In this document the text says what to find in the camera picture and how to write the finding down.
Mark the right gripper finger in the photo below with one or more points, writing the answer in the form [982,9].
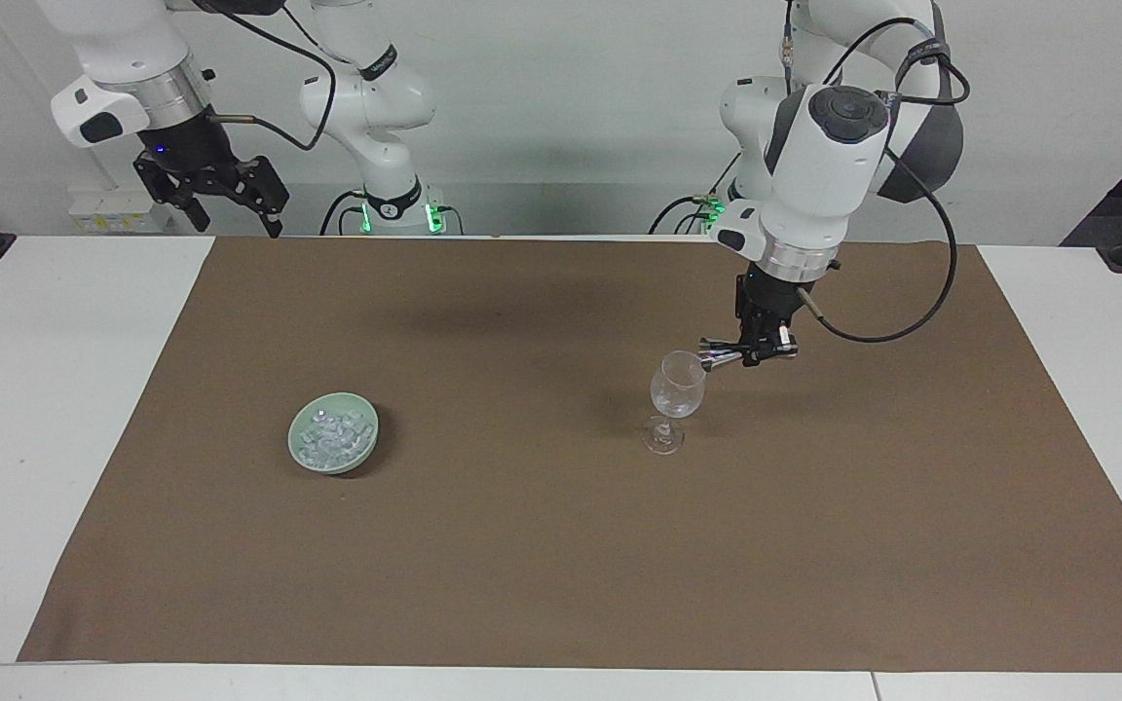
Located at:
[259,190]
[171,185]

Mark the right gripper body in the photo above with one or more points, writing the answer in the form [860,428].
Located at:
[186,146]

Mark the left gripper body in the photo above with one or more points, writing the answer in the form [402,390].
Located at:
[770,297]

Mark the small silver metal container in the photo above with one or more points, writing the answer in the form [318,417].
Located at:
[718,358]

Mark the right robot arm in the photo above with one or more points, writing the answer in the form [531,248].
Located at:
[381,102]

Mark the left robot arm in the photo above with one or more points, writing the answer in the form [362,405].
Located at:
[829,166]

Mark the clear wine glass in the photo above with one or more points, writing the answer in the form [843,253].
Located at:
[678,389]

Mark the clear ice cube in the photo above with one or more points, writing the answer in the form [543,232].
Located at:
[357,420]
[321,420]
[313,444]
[355,443]

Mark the white box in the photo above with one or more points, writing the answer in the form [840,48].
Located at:
[118,212]

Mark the pale green bowl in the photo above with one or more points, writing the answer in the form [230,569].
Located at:
[300,454]

